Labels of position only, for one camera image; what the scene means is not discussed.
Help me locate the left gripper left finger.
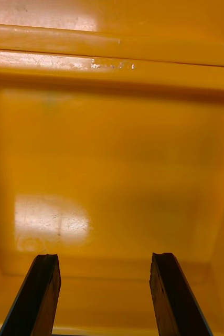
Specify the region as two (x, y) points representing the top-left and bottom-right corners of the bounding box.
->
(0, 253), (62, 336)

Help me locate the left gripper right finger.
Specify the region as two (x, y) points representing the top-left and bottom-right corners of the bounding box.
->
(150, 252), (214, 336)

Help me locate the yellow-orange plastic bin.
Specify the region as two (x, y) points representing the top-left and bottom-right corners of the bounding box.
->
(0, 0), (224, 68)
(0, 48), (224, 336)

